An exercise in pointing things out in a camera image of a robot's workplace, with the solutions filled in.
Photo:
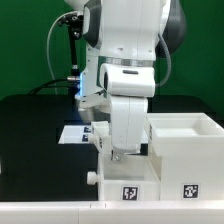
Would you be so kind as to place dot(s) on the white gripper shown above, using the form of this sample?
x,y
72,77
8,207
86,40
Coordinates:
x,y
127,123

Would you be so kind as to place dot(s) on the large white drawer box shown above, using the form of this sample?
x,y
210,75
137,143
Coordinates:
x,y
133,178

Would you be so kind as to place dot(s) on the white drawer cabinet frame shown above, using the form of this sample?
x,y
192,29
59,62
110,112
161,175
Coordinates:
x,y
187,151

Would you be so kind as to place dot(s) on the small white drawer with knob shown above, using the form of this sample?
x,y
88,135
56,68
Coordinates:
x,y
100,136

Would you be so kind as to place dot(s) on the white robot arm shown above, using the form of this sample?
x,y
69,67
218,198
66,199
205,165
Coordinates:
x,y
123,40

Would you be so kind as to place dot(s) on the white marker sheet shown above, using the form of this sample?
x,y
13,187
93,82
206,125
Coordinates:
x,y
77,134

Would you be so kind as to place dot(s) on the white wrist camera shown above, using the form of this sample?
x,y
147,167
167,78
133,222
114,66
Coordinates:
x,y
127,80

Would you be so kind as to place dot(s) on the white front fence rail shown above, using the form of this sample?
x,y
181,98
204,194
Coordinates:
x,y
152,212

